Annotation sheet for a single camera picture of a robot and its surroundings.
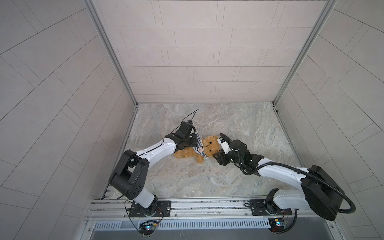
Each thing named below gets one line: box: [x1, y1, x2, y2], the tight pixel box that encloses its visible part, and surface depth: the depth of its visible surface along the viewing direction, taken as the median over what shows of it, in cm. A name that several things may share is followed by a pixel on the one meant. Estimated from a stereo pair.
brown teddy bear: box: [173, 135, 221, 164], surface depth 85 cm
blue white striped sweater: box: [193, 130, 209, 159], surface depth 86 cm
